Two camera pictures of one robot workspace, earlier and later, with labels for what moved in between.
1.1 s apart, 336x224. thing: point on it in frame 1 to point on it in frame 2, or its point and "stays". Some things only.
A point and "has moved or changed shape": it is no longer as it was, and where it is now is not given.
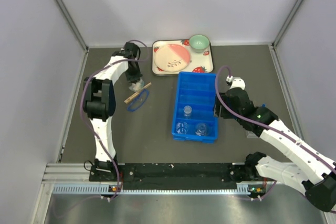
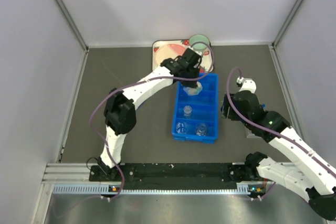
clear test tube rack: x=250 y=134 stays
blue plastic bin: x=193 y=118 stays
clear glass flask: x=201 y=129 stays
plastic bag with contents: x=137 y=86 has moved or changed shape
